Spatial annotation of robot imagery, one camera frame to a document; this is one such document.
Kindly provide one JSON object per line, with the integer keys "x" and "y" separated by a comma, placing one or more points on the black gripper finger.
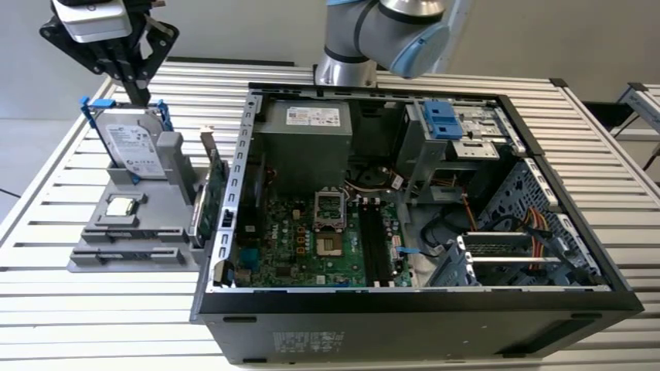
{"x": 103, "y": 58}
{"x": 160, "y": 42}

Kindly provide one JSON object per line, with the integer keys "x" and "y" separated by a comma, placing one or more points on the RAM memory stick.
{"x": 128, "y": 256}
{"x": 133, "y": 233}

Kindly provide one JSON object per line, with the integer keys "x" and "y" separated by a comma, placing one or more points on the black RAM slot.
{"x": 385, "y": 247}
{"x": 373, "y": 247}
{"x": 367, "y": 247}
{"x": 380, "y": 247}

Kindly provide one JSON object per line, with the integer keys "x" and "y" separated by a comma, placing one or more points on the hard disk in blue carrier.
{"x": 128, "y": 143}

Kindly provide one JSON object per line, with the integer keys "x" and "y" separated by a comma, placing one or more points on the grey parts rack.
{"x": 155, "y": 201}

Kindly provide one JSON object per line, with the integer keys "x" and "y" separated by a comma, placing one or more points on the silver CPU chip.
{"x": 121, "y": 206}

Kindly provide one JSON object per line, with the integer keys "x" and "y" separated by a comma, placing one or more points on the grey power supply unit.
{"x": 304, "y": 154}

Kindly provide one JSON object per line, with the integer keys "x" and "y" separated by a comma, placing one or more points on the green graphics card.
{"x": 211, "y": 201}

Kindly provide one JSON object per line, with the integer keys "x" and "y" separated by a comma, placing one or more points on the blue drive bay latch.
{"x": 440, "y": 120}

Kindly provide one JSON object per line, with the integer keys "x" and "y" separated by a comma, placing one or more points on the green motherboard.
{"x": 288, "y": 247}

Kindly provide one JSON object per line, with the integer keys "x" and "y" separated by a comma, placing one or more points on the CPU socket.
{"x": 329, "y": 244}

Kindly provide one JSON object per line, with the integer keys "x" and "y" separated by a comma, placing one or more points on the metal drive bay cage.
{"x": 475, "y": 150}

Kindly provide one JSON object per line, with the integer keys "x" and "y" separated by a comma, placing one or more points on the perforated metal disk cage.
{"x": 497, "y": 240}

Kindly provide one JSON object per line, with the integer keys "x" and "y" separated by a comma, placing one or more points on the black open PC case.
{"x": 360, "y": 340}

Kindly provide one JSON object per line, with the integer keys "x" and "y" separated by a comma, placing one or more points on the metal slat side table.
{"x": 641, "y": 94}

